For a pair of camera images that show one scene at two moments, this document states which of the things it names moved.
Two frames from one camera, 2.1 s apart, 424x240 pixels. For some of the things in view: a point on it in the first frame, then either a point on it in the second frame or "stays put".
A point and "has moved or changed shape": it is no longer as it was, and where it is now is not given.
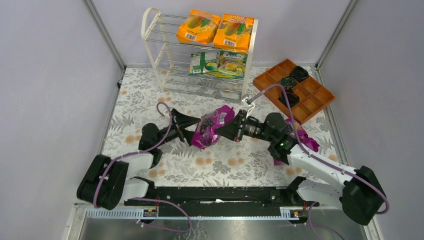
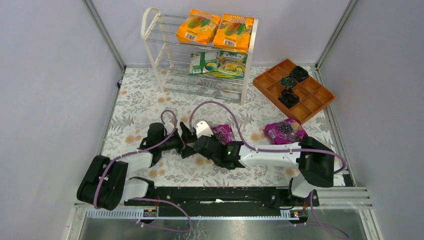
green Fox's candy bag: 232,64 stays put
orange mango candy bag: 199,27 stays put
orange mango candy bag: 234,32 stays put
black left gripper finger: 188,136 → 187,151
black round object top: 299,73 stays put
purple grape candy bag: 205,135 has moved or changed shape
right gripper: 239,127 → 200,145
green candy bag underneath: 203,62 stays put
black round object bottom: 293,99 stays put
